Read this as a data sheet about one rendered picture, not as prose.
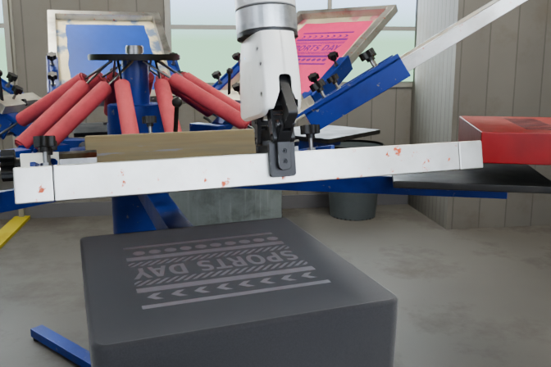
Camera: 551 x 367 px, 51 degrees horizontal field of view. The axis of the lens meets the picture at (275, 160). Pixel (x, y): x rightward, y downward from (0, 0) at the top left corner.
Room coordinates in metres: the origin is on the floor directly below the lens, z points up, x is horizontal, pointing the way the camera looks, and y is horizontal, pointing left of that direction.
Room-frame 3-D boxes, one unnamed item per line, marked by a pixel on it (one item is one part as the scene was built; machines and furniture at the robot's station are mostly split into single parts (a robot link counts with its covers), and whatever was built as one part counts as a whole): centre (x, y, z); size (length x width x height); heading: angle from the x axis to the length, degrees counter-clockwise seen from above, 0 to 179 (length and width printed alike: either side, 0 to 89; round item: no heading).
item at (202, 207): (4.43, 0.43, 0.42); 0.90 x 0.70 x 0.84; 95
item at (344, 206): (4.76, -0.65, 0.30); 0.48 x 0.48 x 0.61
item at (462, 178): (1.91, -0.18, 0.91); 1.34 x 0.41 x 0.08; 80
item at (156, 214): (1.44, 0.27, 0.89); 1.24 x 0.06 x 0.06; 20
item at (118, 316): (0.98, 0.10, 0.95); 0.48 x 0.44 x 0.01; 20
